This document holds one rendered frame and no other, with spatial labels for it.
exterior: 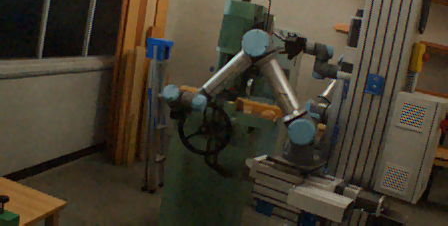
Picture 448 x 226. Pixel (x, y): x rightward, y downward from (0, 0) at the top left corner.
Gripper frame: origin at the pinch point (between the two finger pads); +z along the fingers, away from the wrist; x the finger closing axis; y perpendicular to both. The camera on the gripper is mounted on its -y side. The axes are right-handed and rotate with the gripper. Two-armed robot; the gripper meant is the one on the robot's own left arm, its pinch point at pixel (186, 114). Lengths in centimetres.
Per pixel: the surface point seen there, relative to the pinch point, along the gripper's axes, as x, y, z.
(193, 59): -88, -132, 240
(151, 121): -54, -17, 99
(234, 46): 10, -48, 11
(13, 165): -127, 53, 60
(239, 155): 27.3, 5.9, 31.4
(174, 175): -6.9, 26.0, 40.2
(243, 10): 10, -67, 1
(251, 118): 29.1, -13.4, 21.1
